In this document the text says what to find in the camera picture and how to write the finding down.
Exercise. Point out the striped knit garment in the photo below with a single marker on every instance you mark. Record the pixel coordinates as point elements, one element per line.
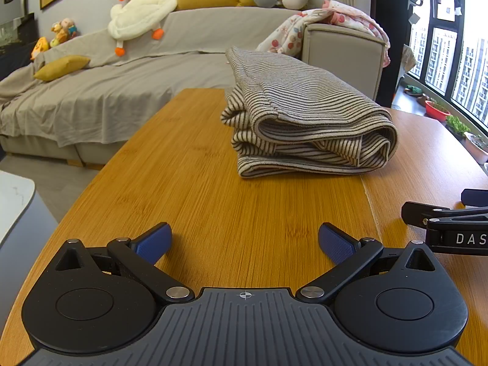
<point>305,114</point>

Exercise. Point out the tray of green plants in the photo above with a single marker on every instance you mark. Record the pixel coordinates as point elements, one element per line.
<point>457,125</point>

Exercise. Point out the small colourful plush toys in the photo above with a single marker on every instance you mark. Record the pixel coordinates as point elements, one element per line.
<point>64,30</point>

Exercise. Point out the grey fabric sofa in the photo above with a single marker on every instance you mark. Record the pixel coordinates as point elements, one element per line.
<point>133,84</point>

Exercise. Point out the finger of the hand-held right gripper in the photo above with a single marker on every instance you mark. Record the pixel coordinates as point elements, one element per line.
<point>474,198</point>
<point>419,213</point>

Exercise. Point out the pink plastic basin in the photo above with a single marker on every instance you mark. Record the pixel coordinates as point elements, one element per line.
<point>478,148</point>

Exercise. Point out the black cabinet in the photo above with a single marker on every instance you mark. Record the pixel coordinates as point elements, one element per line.
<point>17,34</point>

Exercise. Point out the white marble coffee table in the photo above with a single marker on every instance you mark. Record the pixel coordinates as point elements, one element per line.
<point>19,202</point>

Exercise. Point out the small yellow throw pillow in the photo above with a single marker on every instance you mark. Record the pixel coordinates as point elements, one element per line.
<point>61,68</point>

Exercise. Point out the red plastic basin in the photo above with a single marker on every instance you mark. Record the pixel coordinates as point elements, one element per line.
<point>436,112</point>

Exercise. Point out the white duck plush toy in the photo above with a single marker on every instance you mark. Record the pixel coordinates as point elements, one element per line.
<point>137,11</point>

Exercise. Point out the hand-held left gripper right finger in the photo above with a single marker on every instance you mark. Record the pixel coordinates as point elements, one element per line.
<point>337,244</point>

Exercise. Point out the pink floral blanket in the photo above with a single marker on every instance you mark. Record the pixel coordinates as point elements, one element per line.
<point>289,34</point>

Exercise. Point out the small yellow plush toy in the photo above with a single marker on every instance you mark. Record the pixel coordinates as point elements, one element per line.
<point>40,47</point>

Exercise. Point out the beige hanging cloth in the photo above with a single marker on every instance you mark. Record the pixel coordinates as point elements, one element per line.
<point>406,59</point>

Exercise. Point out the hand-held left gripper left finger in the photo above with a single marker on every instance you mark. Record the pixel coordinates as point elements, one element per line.
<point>154,244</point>

